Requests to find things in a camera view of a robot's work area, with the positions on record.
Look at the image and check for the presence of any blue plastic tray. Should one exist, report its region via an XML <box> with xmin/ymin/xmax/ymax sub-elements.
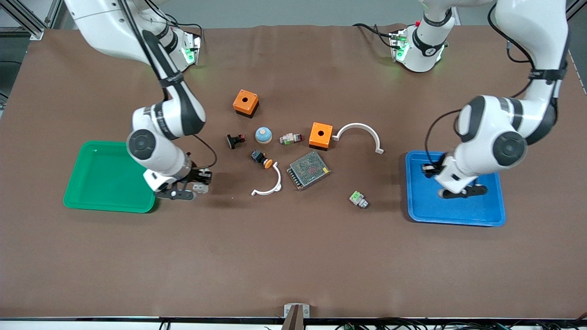
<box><xmin>405</xmin><ymin>150</ymin><xmax>506</xmax><ymax>227</ymax></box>

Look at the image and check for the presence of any green plastic tray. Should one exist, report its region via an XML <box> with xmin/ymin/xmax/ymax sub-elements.
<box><xmin>63</xmin><ymin>140</ymin><xmax>159</xmax><ymax>214</ymax></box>

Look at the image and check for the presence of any orange mushroom push button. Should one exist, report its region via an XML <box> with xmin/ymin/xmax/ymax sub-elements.
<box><xmin>250</xmin><ymin>150</ymin><xmax>273</xmax><ymax>169</ymax></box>

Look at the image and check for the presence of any orange black button box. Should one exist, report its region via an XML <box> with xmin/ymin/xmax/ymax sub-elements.
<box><xmin>309</xmin><ymin>122</ymin><xmax>334</xmax><ymax>151</ymax></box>
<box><xmin>233</xmin><ymin>89</ymin><xmax>260</xmax><ymax>119</ymax></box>

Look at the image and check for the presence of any brown table mat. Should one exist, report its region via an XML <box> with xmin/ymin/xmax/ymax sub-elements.
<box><xmin>0</xmin><ymin>24</ymin><xmax>587</xmax><ymax>319</ymax></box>

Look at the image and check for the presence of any metal mesh power supply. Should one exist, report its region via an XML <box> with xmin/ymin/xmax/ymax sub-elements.
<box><xmin>287</xmin><ymin>151</ymin><xmax>331</xmax><ymax>191</ymax></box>

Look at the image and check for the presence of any small white arc bracket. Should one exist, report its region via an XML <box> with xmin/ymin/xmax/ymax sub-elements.
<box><xmin>251</xmin><ymin>164</ymin><xmax>282</xmax><ymax>197</ymax></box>

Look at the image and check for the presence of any large white arc bracket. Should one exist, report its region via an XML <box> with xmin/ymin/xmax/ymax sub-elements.
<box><xmin>332</xmin><ymin>123</ymin><xmax>385</xmax><ymax>154</ymax></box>

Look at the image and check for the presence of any black right base cable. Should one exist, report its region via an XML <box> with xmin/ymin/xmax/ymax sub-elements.
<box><xmin>177</xmin><ymin>20</ymin><xmax>205</xmax><ymax>39</ymax></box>

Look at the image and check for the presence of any black base cable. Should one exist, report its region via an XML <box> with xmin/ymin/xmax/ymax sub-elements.
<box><xmin>177</xmin><ymin>20</ymin><xmax>205</xmax><ymax>39</ymax></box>
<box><xmin>352</xmin><ymin>22</ymin><xmax>396</xmax><ymax>49</ymax></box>

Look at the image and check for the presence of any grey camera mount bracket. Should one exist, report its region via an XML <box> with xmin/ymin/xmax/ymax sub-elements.
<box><xmin>281</xmin><ymin>303</ymin><xmax>310</xmax><ymax>330</ymax></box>

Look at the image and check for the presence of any black left base cable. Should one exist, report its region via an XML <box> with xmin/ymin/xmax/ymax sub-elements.
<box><xmin>352</xmin><ymin>22</ymin><xmax>396</xmax><ymax>49</ymax></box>

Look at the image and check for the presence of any aluminium frame profile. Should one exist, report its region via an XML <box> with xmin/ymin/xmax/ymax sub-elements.
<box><xmin>9</xmin><ymin>0</ymin><xmax>62</xmax><ymax>41</ymax></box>

